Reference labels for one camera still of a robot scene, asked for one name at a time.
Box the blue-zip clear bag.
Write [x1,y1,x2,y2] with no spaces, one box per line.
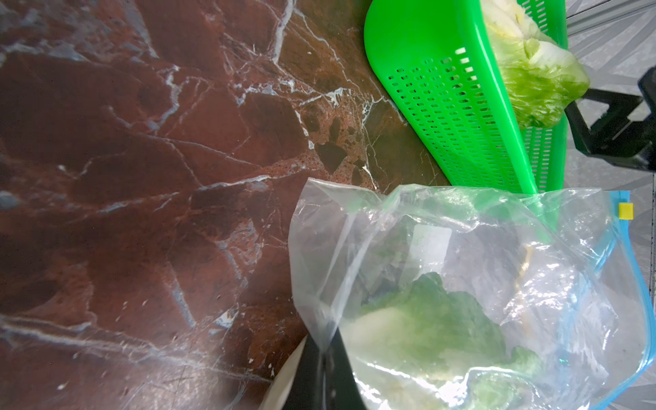
[288,179,655,409]

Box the chinese cabbage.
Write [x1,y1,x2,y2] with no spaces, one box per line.
[480,1,590,130]

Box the green plastic basket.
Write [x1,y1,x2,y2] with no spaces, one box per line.
[364,0,568,194]

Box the chinese cabbage front one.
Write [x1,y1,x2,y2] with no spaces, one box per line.
[340,273,543,409]

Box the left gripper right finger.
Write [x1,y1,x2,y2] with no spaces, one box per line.
[325,331,367,410]

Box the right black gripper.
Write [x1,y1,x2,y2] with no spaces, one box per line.
[565,68,655,172]

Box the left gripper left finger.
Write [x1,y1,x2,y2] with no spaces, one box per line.
[283,337,326,410]

